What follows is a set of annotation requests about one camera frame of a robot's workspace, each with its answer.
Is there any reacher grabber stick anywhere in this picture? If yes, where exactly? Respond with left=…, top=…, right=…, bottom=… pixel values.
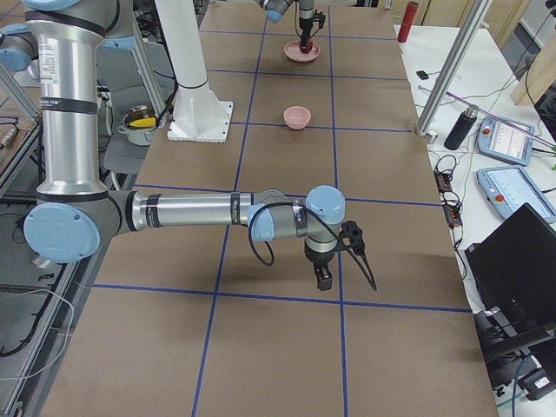
left=445, top=90, right=556, bottom=154

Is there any pink plate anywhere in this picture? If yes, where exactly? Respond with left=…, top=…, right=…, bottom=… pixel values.
left=283, top=41, right=321, bottom=63

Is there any white enamel pot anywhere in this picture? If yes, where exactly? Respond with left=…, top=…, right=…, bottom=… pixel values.
left=117, top=105, right=157, bottom=147

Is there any pink bowl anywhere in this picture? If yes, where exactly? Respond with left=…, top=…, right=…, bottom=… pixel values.
left=283, top=105, right=312, bottom=130

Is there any black orange usb hub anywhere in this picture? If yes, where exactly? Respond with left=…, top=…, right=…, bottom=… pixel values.
left=434, top=170, right=463, bottom=229

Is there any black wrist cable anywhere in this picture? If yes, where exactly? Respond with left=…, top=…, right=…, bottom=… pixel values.
left=248, top=202, right=378, bottom=292

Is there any black laptop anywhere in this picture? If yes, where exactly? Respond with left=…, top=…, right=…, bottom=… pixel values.
left=465, top=203, right=555, bottom=326

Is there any near blue teach pendant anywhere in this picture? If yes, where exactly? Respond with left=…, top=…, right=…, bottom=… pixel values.
left=476, top=166, right=555, bottom=223

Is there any black water bottle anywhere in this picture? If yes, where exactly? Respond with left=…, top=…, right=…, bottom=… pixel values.
left=443, top=106, right=478, bottom=150

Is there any far blue teach pendant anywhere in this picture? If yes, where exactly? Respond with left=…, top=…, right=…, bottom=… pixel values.
left=476, top=117, right=533, bottom=166

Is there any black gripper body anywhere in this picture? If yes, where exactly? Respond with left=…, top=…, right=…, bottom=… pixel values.
left=311, top=255, right=333, bottom=275
left=299, top=17, right=313, bottom=31

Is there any small black device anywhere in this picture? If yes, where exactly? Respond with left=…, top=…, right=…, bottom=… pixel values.
left=416, top=70, right=429, bottom=80

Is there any blue teach pendant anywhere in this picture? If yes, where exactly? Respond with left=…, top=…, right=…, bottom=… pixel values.
left=476, top=166, right=555, bottom=223
left=476, top=117, right=533, bottom=166

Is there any white pedestal column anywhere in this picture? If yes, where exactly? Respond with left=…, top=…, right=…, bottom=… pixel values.
left=156, top=0, right=233, bottom=143

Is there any aluminium frame post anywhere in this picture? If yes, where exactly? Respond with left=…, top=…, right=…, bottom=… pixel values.
left=415, top=0, right=492, bottom=143

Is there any red thermos bottle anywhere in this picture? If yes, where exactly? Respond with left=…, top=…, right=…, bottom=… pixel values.
left=397, top=1, right=419, bottom=43

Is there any red apple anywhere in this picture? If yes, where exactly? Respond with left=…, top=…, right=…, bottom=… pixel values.
left=299, top=39, right=313, bottom=54

